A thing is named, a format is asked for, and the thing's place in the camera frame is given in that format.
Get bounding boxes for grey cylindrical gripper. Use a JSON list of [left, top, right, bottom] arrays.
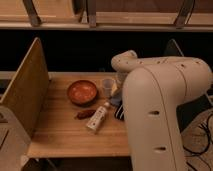
[[111, 72, 128, 96]]

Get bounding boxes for blue-white sponge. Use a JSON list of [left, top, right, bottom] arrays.
[[110, 90, 122, 106]]

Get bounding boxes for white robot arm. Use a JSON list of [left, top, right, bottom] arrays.
[[111, 50, 212, 171]]

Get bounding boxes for white ceramic cup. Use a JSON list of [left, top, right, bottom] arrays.
[[102, 78, 115, 98]]

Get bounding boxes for orange-brown bowl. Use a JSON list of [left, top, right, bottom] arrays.
[[67, 80, 98, 106]]

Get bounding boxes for white tube bottle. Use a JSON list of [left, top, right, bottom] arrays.
[[86, 102, 110, 133]]

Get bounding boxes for right dark side panel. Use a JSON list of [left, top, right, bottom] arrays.
[[164, 39, 183, 56]]

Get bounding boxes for left wooden side panel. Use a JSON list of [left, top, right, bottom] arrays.
[[0, 37, 49, 141]]

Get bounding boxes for wooden shelf with brackets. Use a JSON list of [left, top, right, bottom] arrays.
[[0, 0, 213, 32]]

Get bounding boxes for black floor cables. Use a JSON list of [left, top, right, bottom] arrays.
[[183, 111, 213, 171]]

